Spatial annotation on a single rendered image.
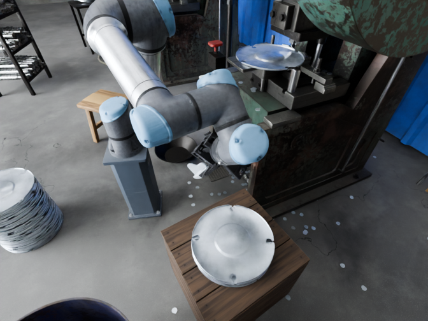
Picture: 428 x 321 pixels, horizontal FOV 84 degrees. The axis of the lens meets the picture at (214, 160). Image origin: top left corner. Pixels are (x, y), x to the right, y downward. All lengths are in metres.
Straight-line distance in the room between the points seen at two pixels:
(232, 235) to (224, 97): 0.55
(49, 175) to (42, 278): 0.72
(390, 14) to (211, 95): 0.45
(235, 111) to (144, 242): 1.03
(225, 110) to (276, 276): 0.61
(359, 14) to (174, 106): 0.43
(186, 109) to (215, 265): 0.56
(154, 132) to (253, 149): 0.18
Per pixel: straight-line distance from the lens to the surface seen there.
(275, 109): 1.02
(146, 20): 0.74
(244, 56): 1.12
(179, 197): 1.48
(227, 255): 0.85
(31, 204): 1.41
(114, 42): 0.60
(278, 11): 1.11
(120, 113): 1.01
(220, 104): 0.45
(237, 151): 0.44
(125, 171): 1.16
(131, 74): 0.50
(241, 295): 0.85
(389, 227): 1.66
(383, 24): 0.72
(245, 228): 0.91
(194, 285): 0.86
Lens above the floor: 1.17
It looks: 44 degrees down
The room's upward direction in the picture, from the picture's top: straight up
